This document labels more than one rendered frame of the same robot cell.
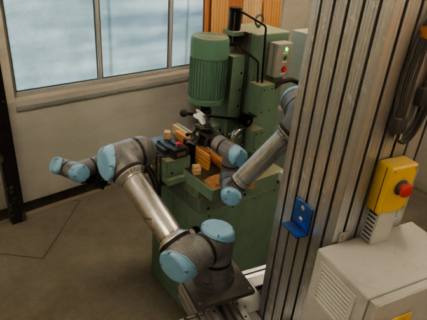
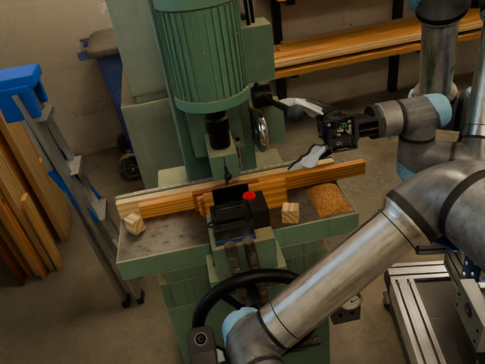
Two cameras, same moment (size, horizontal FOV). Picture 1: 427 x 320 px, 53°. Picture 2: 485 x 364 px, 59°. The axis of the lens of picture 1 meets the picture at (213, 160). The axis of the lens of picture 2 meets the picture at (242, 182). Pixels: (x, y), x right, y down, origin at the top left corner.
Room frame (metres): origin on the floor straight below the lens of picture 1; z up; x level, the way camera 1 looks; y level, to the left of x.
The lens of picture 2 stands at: (1.35, 0.83, 1.58)
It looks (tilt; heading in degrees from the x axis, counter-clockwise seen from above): 33 degrees down; 305
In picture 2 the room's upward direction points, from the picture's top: 8 degrees counter-clockwise
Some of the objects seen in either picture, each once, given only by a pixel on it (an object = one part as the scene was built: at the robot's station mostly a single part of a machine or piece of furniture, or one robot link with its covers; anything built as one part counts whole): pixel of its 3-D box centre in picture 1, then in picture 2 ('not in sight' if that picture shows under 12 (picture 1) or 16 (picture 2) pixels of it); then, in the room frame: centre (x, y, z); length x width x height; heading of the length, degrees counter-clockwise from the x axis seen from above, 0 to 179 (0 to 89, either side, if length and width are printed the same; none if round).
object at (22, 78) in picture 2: not in sight; (81, 199); (2.83, -0.07, 0.58); 0.27 x 0.25 x 1.16; 43
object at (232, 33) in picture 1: (234, 26); not in sight; (2.03, -0.05, 1.54); 0.08 x 0.08 x 0.17; 40
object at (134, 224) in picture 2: (167, 134); (134, 224); (2.10, 0.26, 0.92); 0.04 x 0.03 x 0.04; 173
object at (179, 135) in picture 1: (210, 157); (254, 188); (1.88, 0.01, 0.92); 0.62 x 0.02 x 0.04; 40
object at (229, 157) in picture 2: (207, 132); (223, 156); (1.95, 0.04, 1.02); 0.14 x 0.07 x 0.09; 130
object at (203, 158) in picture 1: (196, 153); (246, 199); (1.86, 0.09, 0.94); 0.21 x 0.01 x 0.08; 40
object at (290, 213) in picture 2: (196, 169); (290, 212); (1.75, 0.08, 0.92); 0.04 x 0.03 x 0.04; 18
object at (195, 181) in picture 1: (184, 164); (237, 232); (1.87, 0.14, 0.87); 0.61 x 0.30 x 0.06; 40
